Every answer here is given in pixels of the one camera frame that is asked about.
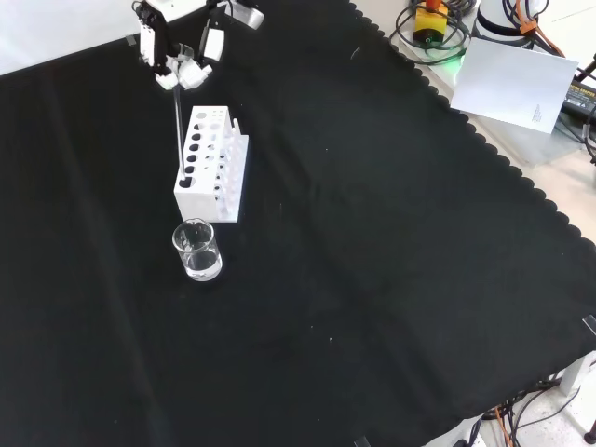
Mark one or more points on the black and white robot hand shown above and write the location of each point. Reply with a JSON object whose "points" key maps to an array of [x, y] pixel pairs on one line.
{"points": [[179, 51]]}

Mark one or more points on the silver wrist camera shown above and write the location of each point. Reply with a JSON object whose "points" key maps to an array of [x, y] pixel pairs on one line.
{"points": [[247, 14]]}

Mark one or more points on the pale board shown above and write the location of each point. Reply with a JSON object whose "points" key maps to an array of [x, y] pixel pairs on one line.
{"points": [[512, 86]]}

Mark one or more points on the white test tube rack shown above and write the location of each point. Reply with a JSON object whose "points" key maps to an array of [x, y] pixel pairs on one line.
{"points": [[209, 167]]}

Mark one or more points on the clear glass beaker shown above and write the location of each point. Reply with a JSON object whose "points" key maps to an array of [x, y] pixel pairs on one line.
{"points": [[197, 253]]}

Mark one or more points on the black bench cloth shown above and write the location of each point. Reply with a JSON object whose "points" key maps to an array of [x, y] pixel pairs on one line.
{"points": [[298, 261]]}

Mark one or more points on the yellow stop button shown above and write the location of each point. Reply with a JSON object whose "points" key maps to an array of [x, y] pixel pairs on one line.
{"points": [[429, 21]]}

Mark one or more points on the clear glass rod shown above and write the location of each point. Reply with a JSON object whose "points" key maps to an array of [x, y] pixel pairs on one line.
{"points": [[179, 130]]}

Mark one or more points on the black power adapter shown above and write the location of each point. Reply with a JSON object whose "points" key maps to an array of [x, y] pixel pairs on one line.
{"points": [[579, 98]]}

